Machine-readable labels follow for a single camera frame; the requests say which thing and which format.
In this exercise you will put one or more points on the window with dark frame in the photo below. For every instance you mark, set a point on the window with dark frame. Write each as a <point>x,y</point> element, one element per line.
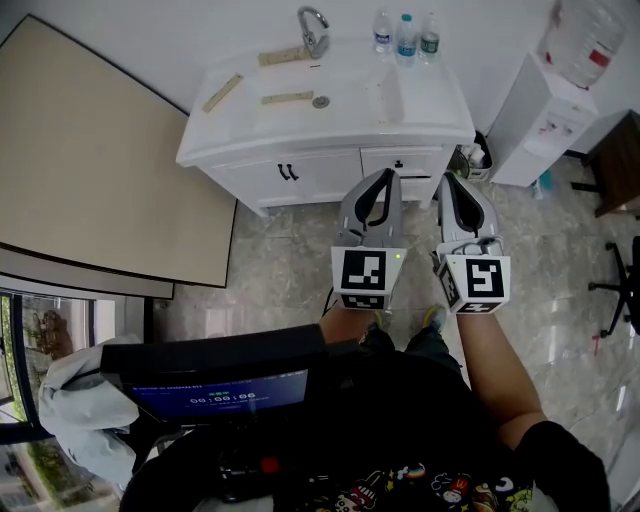
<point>30,350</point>

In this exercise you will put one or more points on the person's right shoe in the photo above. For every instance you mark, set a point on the person's right shoe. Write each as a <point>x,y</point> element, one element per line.
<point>436,317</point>

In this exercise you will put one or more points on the person's left shoe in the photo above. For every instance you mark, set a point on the person's left shoe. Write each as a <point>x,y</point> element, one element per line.
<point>377,318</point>

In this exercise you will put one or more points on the clear bottle green label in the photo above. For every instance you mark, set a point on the clear bottle green label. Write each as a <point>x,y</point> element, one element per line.
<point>429,41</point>

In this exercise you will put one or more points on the chest-mounted black screen device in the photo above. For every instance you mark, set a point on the chest-mounted black screen device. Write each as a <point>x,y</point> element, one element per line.
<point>215,365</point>

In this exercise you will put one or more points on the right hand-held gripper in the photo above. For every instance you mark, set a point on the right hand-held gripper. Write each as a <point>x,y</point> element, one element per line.
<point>482,277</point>

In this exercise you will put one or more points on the person's right forearm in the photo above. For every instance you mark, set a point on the person's right forearm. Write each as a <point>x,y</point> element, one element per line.
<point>495,370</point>

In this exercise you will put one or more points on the white water dispenser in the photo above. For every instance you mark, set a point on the white water dispenser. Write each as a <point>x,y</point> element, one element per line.
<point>530,125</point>

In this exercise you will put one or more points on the large clear water jug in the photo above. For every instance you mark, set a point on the large clear water jug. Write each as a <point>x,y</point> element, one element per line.
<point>582,40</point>

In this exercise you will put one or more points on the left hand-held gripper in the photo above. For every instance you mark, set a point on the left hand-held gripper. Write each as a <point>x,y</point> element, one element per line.
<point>367,272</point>

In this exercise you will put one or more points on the person's shoe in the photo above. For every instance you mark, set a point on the person's shoe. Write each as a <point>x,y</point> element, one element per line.
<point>436,317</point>
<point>377,318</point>

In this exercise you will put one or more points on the chrome faucet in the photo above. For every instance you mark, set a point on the chrome faucet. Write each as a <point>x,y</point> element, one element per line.
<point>312,35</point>

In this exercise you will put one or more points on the black office chair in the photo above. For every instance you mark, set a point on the black office chair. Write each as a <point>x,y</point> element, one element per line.
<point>620,287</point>

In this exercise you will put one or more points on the teal plastic item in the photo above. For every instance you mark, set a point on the teal plastic item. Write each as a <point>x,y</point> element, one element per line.
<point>544,182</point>

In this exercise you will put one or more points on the white sink cabinet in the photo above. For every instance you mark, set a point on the white sink cabinet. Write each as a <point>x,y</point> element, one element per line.
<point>320,125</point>

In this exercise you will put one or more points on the small trash bin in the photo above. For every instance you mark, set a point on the small trash bin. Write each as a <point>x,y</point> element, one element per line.
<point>477,157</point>

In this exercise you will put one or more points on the white drawer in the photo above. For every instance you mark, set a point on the white drawer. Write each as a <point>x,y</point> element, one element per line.
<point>382,160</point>

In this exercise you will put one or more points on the wooden strip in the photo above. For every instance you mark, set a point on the wooden strip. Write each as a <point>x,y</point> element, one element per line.
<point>287,97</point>
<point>281,56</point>
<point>223,92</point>

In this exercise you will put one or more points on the white cloth bundle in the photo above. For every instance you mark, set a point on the white cloth bundle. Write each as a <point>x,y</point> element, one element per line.
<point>85,410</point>

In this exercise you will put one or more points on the large beige board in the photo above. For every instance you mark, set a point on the large beige board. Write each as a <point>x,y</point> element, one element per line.
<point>100,165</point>

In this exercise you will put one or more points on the metal sink drain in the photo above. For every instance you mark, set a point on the metal sink drain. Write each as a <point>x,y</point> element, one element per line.
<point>321,102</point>

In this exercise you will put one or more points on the person's black printed clothing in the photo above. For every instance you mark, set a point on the person's black printed clothing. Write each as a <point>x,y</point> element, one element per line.
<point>400,420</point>

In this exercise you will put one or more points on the person's left forearm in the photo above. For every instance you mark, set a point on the person's left forearm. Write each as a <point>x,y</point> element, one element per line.
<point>345,325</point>

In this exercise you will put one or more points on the clear bottle teal cap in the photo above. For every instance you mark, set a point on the clear bottle teal cap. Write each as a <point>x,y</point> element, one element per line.
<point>406,42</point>

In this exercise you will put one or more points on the clear bottle blue label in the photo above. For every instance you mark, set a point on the clear bottle blue label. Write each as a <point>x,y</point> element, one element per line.
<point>383,34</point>

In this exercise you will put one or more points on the dark wooden side table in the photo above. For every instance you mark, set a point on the dark wooden side table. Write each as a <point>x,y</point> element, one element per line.
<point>617,165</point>

